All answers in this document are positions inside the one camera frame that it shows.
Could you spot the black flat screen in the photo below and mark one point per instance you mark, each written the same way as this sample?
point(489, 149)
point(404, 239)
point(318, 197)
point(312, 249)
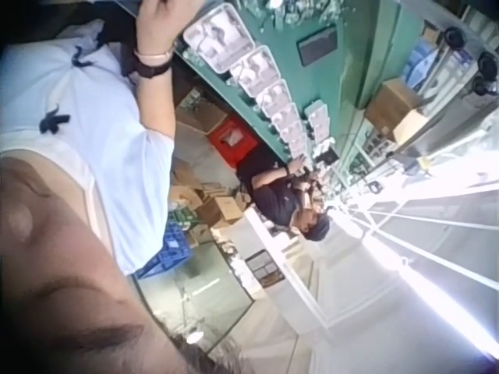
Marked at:
point(317, 46)

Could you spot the white plastic tray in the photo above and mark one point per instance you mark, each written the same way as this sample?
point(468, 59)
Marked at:
point(317, 118)

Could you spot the red plastic crate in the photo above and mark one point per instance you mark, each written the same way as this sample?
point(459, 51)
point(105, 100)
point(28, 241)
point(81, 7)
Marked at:
point(232, 143)

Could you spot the black wrist band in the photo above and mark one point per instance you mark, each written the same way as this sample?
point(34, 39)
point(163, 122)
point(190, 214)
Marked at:
point(150, 70)

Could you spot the blue plastic crate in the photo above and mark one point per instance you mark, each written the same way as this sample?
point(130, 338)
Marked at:
point(169, 249)

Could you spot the open cardboard box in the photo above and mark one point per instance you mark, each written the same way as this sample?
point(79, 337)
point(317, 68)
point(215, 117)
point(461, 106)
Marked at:
point(199, 117)

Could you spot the heap of cardboard boxes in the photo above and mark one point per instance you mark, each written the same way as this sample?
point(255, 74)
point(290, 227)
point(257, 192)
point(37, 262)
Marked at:
point(218, 206)

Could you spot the heap of small parts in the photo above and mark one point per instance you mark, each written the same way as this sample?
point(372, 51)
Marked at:
point(304, 11)

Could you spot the person's right hand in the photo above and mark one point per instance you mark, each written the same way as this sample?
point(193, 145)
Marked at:
point(158, 27)

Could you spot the row of clear plastic trays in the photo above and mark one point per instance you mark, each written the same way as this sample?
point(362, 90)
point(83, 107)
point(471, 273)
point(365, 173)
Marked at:
point(218, 39)

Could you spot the large brown cardboard box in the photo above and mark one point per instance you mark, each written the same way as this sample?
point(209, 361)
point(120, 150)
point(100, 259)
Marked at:
point(393, 107)

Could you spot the metal shelf with goods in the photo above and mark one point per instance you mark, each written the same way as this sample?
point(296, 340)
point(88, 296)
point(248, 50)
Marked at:
point(452, 50)

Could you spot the white counter with papers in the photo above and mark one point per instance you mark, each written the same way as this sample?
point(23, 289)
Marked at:
point(265, 257)

